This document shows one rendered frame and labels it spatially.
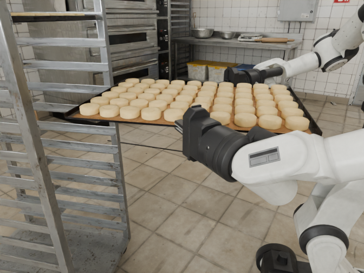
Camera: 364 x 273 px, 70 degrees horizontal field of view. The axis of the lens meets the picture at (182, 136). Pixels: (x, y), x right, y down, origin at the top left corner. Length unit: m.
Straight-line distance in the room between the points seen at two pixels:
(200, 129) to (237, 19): 4.42
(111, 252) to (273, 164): 1.21
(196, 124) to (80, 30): 2.50
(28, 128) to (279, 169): 0.60
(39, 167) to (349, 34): 1.06
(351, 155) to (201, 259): 1.31
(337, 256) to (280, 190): 0.57
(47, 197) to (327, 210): 0.82
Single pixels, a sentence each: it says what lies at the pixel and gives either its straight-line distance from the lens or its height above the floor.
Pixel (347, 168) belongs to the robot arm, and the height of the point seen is 1.06.
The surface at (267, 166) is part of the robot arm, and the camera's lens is 0.38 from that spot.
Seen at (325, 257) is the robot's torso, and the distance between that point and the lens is 0.98.
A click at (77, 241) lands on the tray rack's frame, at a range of 1.59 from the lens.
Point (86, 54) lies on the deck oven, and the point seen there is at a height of 0.87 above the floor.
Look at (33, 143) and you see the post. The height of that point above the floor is 0.94.
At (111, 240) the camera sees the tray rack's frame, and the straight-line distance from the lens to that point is 1.54.
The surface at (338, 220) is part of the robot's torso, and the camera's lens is 0.96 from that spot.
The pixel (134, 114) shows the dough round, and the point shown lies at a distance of 0.65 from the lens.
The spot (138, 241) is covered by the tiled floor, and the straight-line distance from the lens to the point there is 1.71.
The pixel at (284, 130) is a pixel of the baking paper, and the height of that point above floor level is 1.00.
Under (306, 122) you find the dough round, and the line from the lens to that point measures 0.63.
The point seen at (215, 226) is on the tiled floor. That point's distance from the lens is 1.79.
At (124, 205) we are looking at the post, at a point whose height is 0.37.
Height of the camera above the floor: 1.24
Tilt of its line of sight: 25 degrees down
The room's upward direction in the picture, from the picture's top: straight up
